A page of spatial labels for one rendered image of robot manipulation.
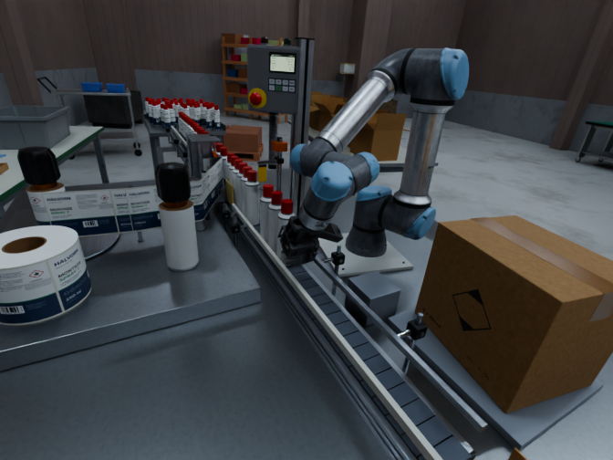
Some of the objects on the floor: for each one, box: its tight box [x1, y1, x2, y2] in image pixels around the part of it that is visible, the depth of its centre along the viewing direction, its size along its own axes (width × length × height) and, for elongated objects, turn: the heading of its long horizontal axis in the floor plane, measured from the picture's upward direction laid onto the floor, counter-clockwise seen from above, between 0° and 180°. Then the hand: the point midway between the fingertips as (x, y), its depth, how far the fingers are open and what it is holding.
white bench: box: [0, 126, 109, 219], centre depth 240 cm, size 190×75×80 cm, turn 9°
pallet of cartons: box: [215, 125, 264, 162], centre depth 560 cm, size 124×90×43 cm
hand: (298, 259), depth 92 cm, fingers closed
